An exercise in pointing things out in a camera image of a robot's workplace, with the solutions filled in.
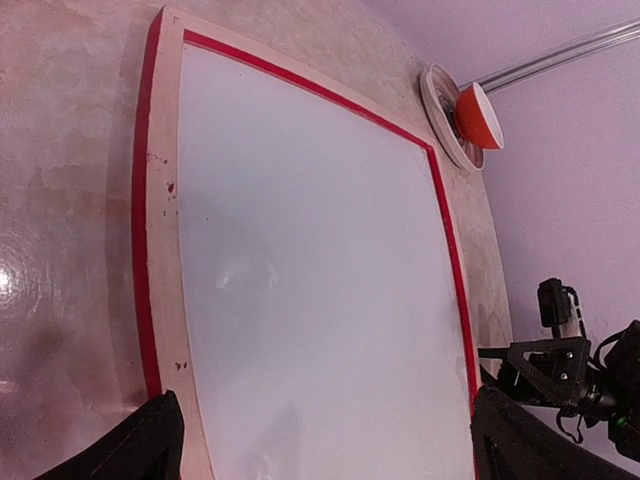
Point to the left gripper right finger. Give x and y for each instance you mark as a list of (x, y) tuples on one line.
[(511, 443)]

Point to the white patterned plate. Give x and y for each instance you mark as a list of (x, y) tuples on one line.
[(439, 94)]

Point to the right aluminium post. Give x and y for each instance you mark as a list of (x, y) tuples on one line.
[(564, 54)]

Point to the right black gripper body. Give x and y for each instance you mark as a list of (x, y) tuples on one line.
[(613, 397)]

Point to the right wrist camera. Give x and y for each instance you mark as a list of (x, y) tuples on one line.
[(560, 309)]

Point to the orange and white bowl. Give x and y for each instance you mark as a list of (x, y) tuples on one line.
[(476, 119)]

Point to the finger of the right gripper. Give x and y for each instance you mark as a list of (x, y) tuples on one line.
[(547, 373)]

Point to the red wooden picture frame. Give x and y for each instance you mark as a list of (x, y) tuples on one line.
[(159, 294)]

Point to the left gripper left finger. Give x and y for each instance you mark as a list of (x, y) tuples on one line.
[(148, 444)]

